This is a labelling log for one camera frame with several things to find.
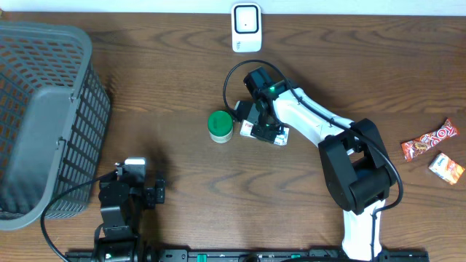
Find white Panadol box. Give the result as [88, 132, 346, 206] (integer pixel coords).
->
[240, 120, 289, 146]

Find green lid jar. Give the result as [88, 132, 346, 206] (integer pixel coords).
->
[208, 111, 233, 143]

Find red Top chocolate bar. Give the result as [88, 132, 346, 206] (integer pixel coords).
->
[401, 119, 459, 162]

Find orange small snack box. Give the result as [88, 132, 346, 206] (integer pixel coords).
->
[429, 153, 465, 185]

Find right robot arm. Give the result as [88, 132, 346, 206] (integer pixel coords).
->
[235, 67, 398, 261]

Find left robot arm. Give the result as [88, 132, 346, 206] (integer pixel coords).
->
[90, 167, 165, 262]

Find white barcode scanner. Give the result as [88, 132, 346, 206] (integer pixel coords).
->
[231, 2, 262, 53]

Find grey plastic basket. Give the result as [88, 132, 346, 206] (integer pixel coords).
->
[1, 21, 111, 231]

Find black left camera cable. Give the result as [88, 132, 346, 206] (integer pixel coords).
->
[39, 173, 117, 262]

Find black camera cable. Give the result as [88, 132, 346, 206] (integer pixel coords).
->
[39, 173, 117, 262]
[222, 60, 404, 262]

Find black right camera cable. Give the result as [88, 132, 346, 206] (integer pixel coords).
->
[222, 60, 404, 262]

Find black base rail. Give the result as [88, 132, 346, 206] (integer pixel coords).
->
[64, 248, 430, 262]

